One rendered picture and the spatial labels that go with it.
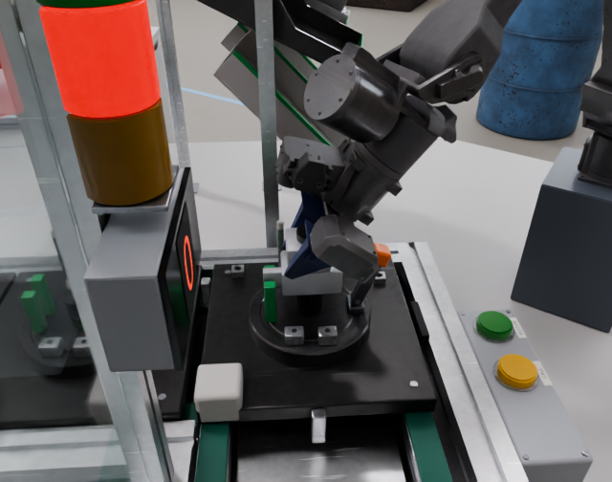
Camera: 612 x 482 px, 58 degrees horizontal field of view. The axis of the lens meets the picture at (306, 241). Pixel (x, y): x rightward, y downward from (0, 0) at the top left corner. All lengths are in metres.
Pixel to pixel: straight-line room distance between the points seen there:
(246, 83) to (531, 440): 0.52
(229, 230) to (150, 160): 0.71
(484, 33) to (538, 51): 2.99
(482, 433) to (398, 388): 0.09
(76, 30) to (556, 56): 3.33
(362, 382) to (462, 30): 0.35
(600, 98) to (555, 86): 2.82
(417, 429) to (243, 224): 0.56
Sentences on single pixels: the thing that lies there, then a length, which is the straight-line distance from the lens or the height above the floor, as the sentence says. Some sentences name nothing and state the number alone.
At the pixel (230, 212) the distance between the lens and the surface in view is 1.06.
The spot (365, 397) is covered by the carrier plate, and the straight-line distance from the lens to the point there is 0.58.
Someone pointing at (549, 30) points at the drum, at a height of 0.64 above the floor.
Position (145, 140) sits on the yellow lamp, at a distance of 0.30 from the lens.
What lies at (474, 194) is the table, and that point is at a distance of 1.16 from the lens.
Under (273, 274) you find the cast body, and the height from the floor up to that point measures 1.05.
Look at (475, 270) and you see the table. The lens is 0.95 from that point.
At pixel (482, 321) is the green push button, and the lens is 0.68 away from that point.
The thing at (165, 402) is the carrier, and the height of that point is 0.97.
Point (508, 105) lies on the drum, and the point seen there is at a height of 0.19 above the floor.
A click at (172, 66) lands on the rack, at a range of 1.05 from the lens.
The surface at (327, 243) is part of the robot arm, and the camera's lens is 0.47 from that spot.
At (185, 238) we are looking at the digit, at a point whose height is 1.22.
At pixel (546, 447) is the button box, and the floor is 0.96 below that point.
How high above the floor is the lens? 1.41
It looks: 35 degrees down
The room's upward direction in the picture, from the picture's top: straight up
